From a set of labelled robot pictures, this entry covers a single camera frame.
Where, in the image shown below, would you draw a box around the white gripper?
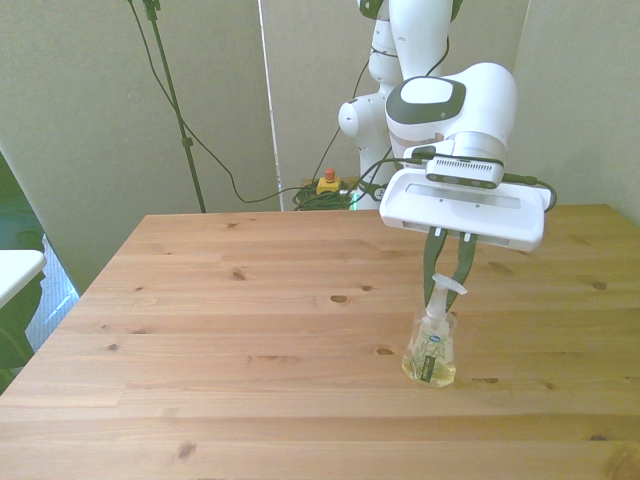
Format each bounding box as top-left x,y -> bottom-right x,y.
377,169 -> 548,313

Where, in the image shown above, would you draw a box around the clear sanitizer pump bottle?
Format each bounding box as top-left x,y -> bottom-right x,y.
400,273 -> 469,389

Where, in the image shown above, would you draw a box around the black tripod stand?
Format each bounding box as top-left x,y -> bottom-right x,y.
141,0 -> 208,214

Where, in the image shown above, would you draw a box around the yellow emergency stop button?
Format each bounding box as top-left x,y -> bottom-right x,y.
316,168 -> 343,197

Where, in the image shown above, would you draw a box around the white side table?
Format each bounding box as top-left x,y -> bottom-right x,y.
0,248 -> 48,310

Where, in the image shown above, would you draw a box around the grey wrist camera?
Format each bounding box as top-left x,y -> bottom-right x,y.
424,155 -> 506,191

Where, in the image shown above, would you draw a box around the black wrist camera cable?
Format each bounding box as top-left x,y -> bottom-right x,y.
501,171 -> 557,212

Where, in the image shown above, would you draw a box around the coiled black cables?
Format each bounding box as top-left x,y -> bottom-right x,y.
291,182 -> 359,212

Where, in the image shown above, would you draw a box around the black tripod cable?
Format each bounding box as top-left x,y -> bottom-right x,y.
124,0 -> 304,205

